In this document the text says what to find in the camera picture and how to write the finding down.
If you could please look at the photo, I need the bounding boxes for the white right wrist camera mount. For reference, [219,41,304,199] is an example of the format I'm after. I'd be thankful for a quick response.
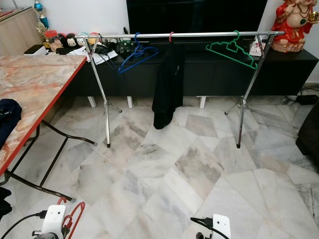
[212,214,231,239]

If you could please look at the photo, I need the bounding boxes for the wooden sideboard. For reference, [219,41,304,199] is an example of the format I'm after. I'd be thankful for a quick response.
[0,6,44,56]

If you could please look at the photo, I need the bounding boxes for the black flat television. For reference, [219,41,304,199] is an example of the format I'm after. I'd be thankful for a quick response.
[126,0,269,34]

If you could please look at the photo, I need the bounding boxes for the floral tissue box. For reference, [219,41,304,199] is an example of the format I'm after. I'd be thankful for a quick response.
[249,40,266,57]

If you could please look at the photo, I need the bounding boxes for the black TV cabinet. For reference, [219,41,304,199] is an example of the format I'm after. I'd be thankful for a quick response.
[25,44,319,108]

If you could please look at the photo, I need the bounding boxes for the white round plush toy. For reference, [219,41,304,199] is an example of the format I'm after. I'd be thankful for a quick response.
[76,33,89,47]

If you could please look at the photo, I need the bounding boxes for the red laughing Buddha statue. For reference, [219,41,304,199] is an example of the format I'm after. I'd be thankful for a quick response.
[271,0,319,53]

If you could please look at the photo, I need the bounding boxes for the black garment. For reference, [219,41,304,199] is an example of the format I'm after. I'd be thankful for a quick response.
[0,187,11,220]
[152,42,185,130]

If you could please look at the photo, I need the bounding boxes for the black round plush toy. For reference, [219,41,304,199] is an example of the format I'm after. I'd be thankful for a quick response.
[60,33,78,49]

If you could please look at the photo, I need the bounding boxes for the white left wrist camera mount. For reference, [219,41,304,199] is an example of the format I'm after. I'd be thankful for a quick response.
[47,204,68,235]

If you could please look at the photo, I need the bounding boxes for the silver clothes rack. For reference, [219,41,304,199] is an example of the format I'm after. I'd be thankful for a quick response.
[86,31,285,149]

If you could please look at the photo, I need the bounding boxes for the white papers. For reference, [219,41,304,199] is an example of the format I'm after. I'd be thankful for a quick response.
[67,46,118,63]

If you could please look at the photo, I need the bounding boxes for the green plastic hanger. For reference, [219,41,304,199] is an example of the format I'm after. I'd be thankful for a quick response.
[205,31,260,69]

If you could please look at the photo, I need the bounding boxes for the red lidded glass jar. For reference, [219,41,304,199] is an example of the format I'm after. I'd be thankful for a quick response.
[44,30,61,53]

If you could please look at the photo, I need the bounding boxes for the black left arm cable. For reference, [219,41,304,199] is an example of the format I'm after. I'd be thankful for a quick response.
[1,212,50,239]

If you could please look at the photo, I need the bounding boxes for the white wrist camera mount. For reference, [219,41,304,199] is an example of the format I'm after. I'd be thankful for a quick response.
[212,214,231,239]
[47,204,68,235]

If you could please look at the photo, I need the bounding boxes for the blue plastic hanger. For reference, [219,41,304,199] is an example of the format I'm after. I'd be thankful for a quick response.
[118,33,159,74]

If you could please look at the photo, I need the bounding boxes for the marble table red edge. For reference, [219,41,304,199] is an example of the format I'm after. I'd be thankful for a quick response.
[0,54,96,201]

